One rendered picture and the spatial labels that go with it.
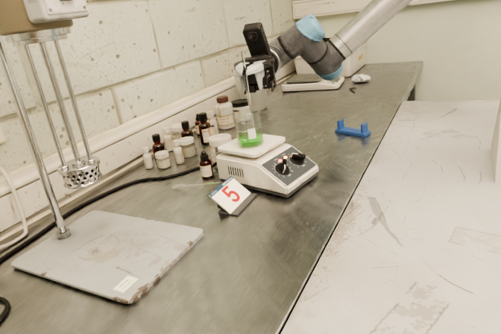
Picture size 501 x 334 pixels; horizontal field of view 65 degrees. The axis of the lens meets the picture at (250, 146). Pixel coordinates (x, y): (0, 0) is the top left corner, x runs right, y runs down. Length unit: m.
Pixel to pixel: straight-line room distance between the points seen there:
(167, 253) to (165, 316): 0.14
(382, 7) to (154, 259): 0.87
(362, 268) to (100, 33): 0.89
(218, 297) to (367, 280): 0.21
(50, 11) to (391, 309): 0.59
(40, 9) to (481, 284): 0.69
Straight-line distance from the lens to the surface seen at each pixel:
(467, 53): 2.25
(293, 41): 1.08
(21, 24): 0.64
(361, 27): 1.17
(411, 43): 2.26
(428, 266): 0.64
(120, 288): 0.66
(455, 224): 0.74
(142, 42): 1.28
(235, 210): 0.79
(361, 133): 1.14
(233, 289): 0.61
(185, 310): 0.60
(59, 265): 0.78
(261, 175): 0.83
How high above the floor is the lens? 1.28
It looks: 19 degrees down
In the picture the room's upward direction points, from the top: 8 degrees counter-clockwise
